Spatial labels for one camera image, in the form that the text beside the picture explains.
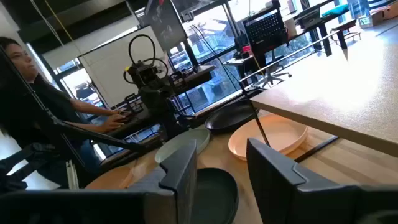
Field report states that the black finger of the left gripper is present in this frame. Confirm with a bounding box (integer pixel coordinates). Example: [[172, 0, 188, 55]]
[[124, 93, 144, 114], [169, 70, 187, 94]]

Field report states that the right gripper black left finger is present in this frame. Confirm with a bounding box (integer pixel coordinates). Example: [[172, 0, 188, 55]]
[[0, 139, 198, 224]]

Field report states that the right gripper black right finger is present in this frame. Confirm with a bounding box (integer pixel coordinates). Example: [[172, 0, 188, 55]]
[[246, 138, 398, 224]]

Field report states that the terracotta plate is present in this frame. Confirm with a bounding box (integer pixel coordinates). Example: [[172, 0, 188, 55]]
[[84, 158, 147, 191]]

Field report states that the pale sage green plate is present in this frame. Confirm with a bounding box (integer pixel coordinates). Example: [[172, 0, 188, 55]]
[[154, 127, 211, 164]]

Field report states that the peach plate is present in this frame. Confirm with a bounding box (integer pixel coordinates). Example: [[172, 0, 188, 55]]
[[228, 113, 309, 162]]

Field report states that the dark teal plate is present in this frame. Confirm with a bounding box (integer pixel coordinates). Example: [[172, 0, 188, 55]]
[[190, 167, 239, 224]]

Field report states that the dark hanging display panel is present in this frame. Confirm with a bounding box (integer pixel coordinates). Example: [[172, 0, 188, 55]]
[[143, 0, 188, 52]]

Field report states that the black plate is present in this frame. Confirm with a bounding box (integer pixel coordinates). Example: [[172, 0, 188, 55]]
[[204, 99, 261, 135]]

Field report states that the black mesh office chair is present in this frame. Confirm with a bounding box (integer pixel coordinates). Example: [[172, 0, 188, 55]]
[[242, 7, 293, 90]]

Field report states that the person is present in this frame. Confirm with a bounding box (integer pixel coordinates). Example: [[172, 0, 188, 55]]
[[0, 36, 133, 189]]

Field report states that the black office desk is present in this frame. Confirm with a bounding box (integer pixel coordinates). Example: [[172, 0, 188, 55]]
[[292, 0, 358, 57]]

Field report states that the teal cushion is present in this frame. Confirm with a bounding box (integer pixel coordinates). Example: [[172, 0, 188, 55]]
[[321, 3, 351, 18]]

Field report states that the dark low bench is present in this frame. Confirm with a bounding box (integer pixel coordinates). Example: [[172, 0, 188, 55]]
[[330, 19, 363, 43]]

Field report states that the small white box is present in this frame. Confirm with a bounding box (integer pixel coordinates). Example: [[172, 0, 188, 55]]
[[358, 15, 373, 29]]

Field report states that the cardboard box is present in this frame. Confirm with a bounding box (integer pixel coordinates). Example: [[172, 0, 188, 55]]
[[369, 1, 398, 26]]

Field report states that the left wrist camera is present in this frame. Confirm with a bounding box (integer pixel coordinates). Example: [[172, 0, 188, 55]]
[[127, 61, 161, 88]]

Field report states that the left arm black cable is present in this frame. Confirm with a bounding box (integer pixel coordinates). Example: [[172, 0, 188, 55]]
[[123, 33, 169, 84]]

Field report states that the yellow power cable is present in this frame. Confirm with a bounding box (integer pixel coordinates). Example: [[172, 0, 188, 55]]
[[44, 0, 75, 42]]

